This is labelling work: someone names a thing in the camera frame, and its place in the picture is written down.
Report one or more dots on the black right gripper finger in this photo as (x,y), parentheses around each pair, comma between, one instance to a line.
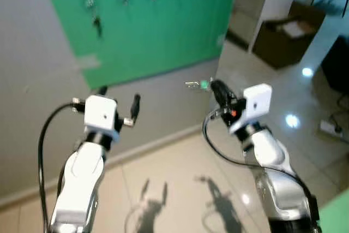
(218,96)
(224,92)

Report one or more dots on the green-headed key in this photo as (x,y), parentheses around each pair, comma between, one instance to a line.
(204,84)

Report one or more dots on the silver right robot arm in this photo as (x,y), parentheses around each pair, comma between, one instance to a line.
(278,189)

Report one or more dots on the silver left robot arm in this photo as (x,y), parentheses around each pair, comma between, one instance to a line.
(79,184)

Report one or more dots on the pale tape strip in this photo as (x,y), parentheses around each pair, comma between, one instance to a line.
(88,63)

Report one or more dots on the dark hanging key bunch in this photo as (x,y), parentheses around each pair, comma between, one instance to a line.
(97,25)

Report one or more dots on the brown cardboard box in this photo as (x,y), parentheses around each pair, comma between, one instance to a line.
(278,47)

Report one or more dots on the black cabinet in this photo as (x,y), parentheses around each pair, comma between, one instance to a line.
(338,64)

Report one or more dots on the white paper sheet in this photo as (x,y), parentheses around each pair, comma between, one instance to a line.
(294,28)

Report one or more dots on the white power strip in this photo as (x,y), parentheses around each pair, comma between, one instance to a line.
(330,127)

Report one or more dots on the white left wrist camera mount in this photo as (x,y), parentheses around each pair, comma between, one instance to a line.
(101,114)

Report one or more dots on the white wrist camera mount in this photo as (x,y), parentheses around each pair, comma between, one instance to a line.
(101,114)
(256,102)

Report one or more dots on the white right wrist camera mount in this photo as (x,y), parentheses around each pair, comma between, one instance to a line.
(256,102)

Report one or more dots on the green wall board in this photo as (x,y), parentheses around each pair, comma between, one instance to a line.
(158,31)

